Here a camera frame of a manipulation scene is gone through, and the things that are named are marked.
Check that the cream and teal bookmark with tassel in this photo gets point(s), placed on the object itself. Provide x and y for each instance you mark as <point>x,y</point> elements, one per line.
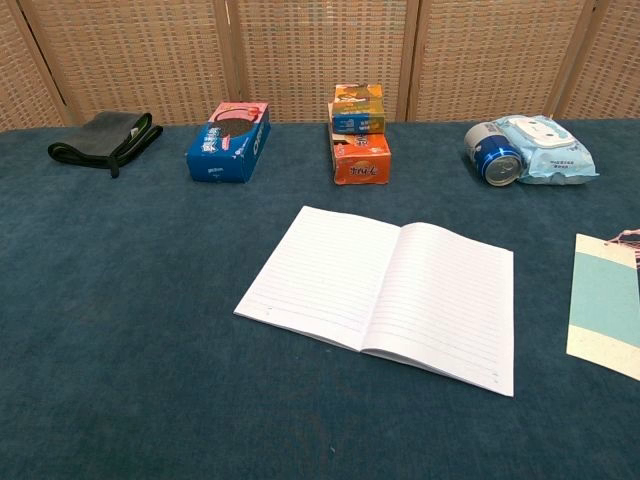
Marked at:
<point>605,300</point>

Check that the open lined white notebook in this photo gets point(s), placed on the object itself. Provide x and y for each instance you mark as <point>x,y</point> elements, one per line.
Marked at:
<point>350,280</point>

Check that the orange snack box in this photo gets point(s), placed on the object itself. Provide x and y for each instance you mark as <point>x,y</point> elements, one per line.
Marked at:
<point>361,160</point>

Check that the small yellow blue snack box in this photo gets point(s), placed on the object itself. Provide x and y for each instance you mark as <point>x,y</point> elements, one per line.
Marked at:
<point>357,117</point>

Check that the blue Oreo cookie box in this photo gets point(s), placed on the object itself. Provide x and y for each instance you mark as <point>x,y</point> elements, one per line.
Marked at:
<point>227,150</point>

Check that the teal table cloth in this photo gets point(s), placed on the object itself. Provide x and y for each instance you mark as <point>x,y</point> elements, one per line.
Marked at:
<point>150,325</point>

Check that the blue and silver drink can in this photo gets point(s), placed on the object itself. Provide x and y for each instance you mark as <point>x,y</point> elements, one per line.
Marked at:
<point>492,152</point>

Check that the folded dark cloth green trim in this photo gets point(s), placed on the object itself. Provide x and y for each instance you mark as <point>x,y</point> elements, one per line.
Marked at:
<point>102,140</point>

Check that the light blue wet wipes pack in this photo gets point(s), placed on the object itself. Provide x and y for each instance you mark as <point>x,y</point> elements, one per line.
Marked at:
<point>550,150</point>

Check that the woven folding screen wooden frame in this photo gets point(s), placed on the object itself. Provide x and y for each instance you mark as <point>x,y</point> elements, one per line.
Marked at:
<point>320,55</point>

